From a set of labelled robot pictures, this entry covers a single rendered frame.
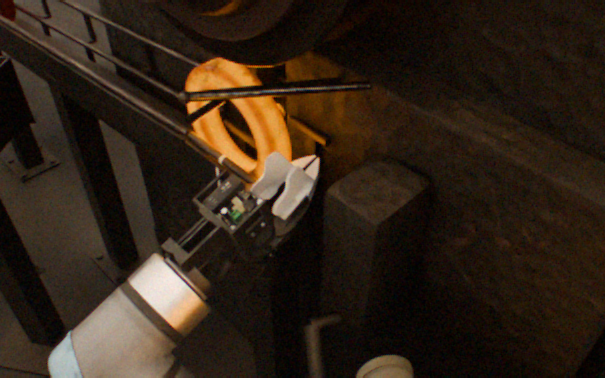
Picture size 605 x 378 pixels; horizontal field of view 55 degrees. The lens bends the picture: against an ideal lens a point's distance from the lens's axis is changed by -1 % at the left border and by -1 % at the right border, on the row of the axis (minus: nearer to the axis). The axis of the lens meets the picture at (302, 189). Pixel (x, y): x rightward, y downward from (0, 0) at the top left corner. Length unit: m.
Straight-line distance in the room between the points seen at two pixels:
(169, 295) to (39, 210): 1.28
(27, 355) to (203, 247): 0.98
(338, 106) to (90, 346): 0.38
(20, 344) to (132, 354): 0.96
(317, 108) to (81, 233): 1.14
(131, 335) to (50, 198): 1.30
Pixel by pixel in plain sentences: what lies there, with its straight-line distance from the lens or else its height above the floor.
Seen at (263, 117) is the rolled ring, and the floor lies 0.81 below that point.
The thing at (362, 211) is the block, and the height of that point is 0.80.
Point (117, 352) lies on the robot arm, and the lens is 0.63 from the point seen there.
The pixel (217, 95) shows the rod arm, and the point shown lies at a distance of 0.59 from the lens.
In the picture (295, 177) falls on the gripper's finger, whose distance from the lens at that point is 0.67.
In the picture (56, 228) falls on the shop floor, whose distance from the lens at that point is 1.81.
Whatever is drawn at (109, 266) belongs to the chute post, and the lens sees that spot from 1.65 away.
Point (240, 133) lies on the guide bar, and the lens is 0.85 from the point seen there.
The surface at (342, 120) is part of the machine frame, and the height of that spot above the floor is 0.80.
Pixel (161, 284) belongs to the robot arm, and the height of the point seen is 0.74.
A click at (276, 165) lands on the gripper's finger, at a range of 0.70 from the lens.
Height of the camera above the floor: 1.23
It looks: 44 degrees down
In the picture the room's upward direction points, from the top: straight up
